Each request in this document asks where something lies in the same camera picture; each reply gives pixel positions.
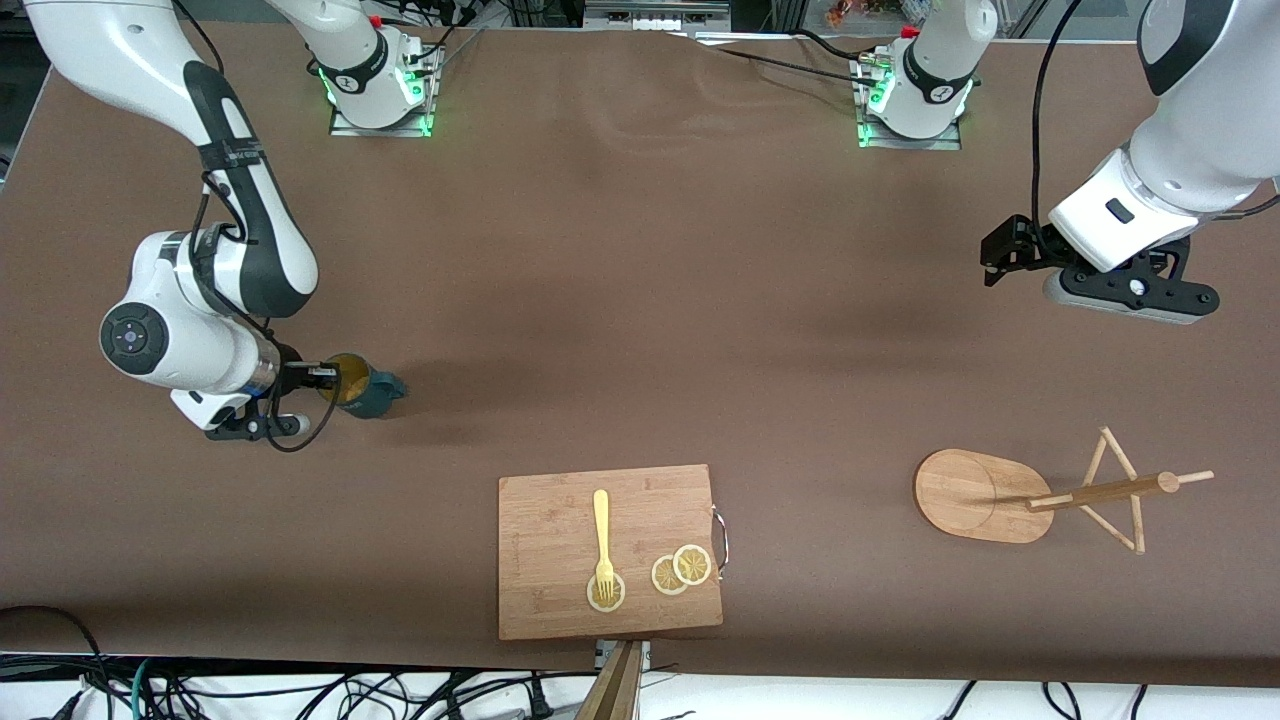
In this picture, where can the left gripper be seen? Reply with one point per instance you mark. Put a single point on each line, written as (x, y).
(1033, 247)

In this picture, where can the wooden beam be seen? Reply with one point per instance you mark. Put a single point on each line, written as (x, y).
(615, 690)

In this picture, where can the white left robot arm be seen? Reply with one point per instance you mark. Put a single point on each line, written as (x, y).
(1210, 100)

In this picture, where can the grey network switch box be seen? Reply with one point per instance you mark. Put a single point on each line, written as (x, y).
(655, 12)

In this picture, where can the yellow plastic fork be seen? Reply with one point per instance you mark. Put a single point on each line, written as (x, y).
(601, 520)

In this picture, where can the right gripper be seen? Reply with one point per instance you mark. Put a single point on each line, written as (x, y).
(291, 374)

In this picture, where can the colourful toy pile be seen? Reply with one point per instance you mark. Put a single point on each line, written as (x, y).
(860, 10)

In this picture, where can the metal bracket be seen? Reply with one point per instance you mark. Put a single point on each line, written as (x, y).
(645, 655)

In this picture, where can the teal mug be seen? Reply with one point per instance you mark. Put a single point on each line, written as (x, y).
(385, 392)

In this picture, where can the dried lemon slice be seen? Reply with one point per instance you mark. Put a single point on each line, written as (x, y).
(662, 577)
(612, 597)
(693, 565)

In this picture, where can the wooden cup rack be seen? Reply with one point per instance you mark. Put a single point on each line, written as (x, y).
(975, 495)

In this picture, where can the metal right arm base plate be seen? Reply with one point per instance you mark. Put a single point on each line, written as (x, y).
(432, 100)

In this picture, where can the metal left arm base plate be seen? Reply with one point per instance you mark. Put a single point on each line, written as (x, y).
(950, 140)

